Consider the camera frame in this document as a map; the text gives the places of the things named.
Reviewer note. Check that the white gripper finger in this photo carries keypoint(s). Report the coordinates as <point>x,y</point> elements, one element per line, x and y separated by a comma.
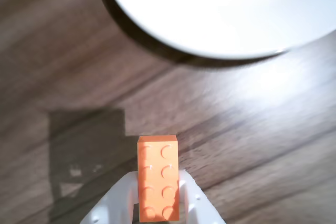
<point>199,205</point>
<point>113,203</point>

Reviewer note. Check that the white round plate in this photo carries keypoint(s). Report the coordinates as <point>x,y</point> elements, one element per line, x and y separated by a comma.
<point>210,11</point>

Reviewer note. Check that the orange lego brick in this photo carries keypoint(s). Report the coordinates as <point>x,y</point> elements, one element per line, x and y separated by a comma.
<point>157,176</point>

